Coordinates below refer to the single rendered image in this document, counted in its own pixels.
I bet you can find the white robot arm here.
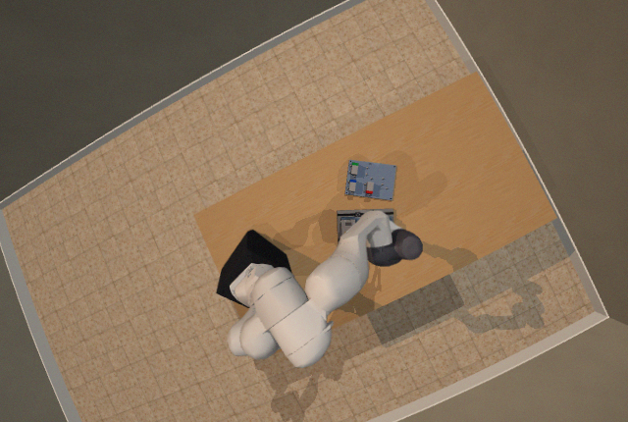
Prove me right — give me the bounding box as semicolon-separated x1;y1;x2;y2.
228;210;423;368

